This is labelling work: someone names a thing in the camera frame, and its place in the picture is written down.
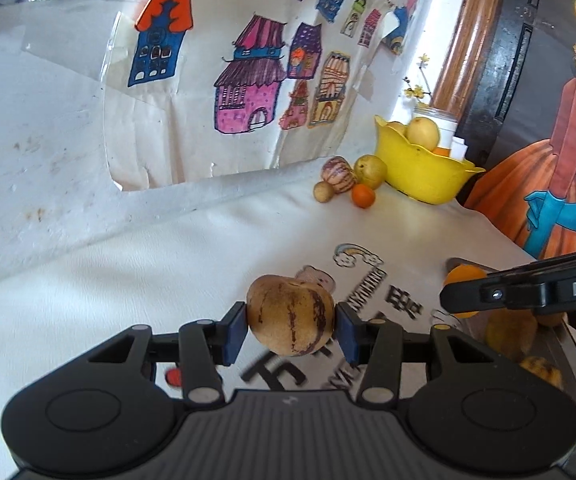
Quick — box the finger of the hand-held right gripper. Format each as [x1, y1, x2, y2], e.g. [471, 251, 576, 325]
[440, 270, 551, 316]

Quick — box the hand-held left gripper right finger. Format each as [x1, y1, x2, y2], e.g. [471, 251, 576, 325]
[336, 302, 493, 408]

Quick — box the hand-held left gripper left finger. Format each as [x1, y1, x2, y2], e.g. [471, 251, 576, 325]
[85, 302, 247, 407]

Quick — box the tan striped pepino melon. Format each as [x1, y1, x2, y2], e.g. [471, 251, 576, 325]
[246, 274, 337, 357]

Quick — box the metal baking tray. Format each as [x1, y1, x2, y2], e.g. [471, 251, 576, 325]
[445, 257, 576, 441]

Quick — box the purple striped pepino melon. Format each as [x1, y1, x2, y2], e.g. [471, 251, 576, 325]
[321, 156, 358, 195]

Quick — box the yellow-green pear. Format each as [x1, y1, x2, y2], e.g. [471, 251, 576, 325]
[354, 154, 388, 190]

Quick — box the painted girl door poster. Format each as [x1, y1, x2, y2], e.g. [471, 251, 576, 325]
[462, 0, 576, 261]

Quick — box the white printed tablecloth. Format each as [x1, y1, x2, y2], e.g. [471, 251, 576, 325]
[0, 172, 576, 480]

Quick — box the yellow plastic bowl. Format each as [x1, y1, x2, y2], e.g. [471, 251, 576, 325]
[373, 115, 486, 205]

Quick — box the pale yellow pear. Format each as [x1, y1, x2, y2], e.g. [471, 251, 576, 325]
[405, 116, 441, 151]

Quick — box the white jar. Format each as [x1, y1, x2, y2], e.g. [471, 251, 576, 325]
[412, 105, 461, 147]

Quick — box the black door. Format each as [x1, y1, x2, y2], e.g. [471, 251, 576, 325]
[460, 0, 576, 261]

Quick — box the coloured houses drawing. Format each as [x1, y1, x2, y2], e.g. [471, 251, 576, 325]
[102, 0, 421, 194]

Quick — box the brown wooden door frame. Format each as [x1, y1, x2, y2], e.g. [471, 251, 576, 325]
[430, 0, 508, 116]

